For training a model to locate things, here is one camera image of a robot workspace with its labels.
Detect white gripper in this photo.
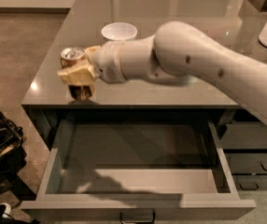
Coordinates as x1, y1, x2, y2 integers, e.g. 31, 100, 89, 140
57, 41, 127, 86

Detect orange soda can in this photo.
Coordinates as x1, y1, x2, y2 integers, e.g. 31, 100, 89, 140
58, 47, 95, 101

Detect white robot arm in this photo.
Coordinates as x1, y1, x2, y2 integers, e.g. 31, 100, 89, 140
58, 21, 267, 125

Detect open grey top drawer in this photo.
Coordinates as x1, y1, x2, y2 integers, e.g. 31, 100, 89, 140
21, 119, 256, 221

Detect white bowl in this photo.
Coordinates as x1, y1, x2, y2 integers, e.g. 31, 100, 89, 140
101, 22, 137, 41

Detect dark side cabinet drawers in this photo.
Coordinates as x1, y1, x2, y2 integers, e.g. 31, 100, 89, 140
217, 109, 267, 190

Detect metal drawer handle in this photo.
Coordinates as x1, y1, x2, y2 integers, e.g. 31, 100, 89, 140
119, 210, 156, 224

